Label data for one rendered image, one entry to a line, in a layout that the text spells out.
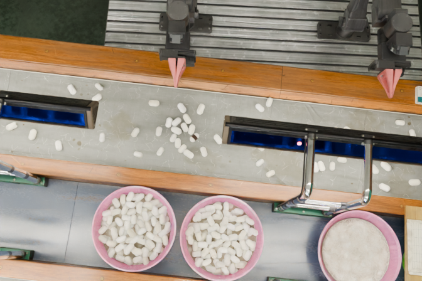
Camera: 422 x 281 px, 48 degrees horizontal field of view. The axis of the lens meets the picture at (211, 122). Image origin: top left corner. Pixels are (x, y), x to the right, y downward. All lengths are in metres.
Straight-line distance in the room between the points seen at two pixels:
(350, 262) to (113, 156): 0.85
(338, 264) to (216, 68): 0.76
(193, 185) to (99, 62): 0.54
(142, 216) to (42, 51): 0.67
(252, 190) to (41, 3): 1.68
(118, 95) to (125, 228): 0.45
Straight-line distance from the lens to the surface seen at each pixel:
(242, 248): 1.57
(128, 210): 1.59
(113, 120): 1.65
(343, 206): 1.41
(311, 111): 1.68
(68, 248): 1.69
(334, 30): 1.89
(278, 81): 1.67
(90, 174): 1.60
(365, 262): 1.67
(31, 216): 1.73
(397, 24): 1.38
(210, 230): 1.57
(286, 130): 1.25
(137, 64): 1.67
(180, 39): 1.26
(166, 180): 1.56
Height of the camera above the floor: 2.31
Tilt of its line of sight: 75 degrees down
